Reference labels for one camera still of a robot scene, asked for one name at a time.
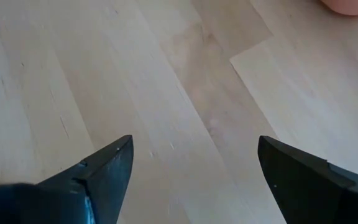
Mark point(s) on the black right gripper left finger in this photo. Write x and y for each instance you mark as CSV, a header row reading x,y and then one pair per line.
x,y
57,205

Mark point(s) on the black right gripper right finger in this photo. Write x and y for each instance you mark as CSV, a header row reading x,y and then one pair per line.
x,y
315,199

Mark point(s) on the orange plastic basket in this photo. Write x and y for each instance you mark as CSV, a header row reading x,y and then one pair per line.
x,y
353,6

